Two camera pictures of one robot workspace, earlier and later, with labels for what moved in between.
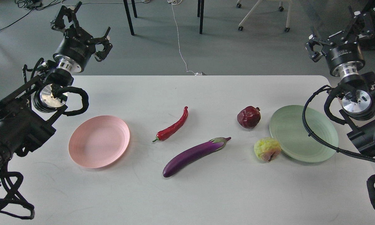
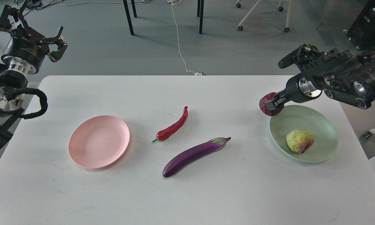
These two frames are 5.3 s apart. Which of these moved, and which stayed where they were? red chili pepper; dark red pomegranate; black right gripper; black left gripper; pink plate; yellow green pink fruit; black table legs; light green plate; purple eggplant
Moved: dark red pomegranate; yellow green pink fruit; black right gripper; black left gripper
Stayed: red chili pepper; purple eggplant; light green plate; black table legs; pink plate
